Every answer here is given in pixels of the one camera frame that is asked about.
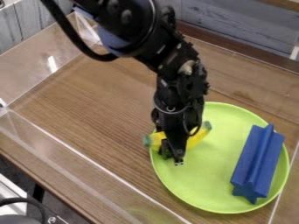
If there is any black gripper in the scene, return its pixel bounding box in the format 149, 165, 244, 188
153, 60, 210, 165

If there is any yellow toy banana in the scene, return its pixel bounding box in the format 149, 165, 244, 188
143, 121, 213, 151

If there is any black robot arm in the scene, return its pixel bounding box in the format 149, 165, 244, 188
73, 0, 210, 164

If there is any green round plate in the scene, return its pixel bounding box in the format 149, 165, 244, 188
151, 102, 290, 214

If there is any blue star-shaped block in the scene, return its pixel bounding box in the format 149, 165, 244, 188
230, 123, 286, 204

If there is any clear acrylic barrier wall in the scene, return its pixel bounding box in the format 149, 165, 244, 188
0, 108, 192, 224

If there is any clear acrylic corner bracket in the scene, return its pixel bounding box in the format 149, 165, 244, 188
75, 12, 102, 46

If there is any black cable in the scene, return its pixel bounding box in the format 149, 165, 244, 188
39, 0, 118, 63

